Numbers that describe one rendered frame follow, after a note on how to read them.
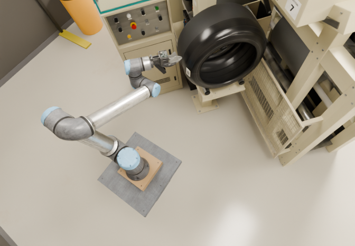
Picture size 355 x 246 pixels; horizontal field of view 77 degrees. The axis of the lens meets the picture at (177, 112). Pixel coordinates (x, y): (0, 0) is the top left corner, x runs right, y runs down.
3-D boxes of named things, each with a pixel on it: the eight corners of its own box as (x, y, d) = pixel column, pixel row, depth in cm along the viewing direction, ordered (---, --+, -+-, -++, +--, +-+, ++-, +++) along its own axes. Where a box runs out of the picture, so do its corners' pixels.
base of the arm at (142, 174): (138, 186, 172) (134, 182, 164) (121, 171, 180) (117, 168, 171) (154, 166, 179) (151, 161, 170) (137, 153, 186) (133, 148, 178)
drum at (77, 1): (92, 15, 376) (71, -25, 318) (110, 23, 362) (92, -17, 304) (74, 31, 362) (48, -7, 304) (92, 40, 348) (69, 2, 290)
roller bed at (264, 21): (237, 34, 200) (242, 5, 173) (253, 29, 200) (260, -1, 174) (246, 50, 190) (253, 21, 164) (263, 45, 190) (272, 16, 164)
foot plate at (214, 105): (191, 96, 281) (191, 95, 279) (212, 90, 281) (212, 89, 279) (197, 114, 268) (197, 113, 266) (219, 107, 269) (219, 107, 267)
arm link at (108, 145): (120, 164, 173) (47, 137, 106) (105, 152, 180) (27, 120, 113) (132, 148, 176) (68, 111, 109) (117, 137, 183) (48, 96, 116)
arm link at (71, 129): (66, 137, 101) (162, 81, 145) (50, 124, 106) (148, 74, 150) (72, 154, 108) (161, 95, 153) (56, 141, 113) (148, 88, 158)
